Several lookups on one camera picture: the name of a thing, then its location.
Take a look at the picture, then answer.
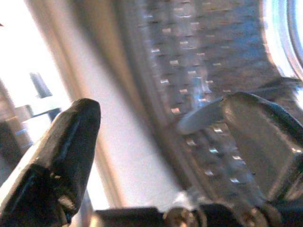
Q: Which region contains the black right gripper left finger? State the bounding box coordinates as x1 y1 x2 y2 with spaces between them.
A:
0 97 102 227

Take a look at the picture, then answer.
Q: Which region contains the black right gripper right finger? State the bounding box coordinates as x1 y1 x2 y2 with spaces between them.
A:
219 92 303 207

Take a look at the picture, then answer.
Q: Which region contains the grey drum paddle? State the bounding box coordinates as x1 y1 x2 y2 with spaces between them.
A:
177 97 223 136

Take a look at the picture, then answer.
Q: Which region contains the steel washer drum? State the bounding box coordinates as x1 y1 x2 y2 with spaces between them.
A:
113 0 303 206

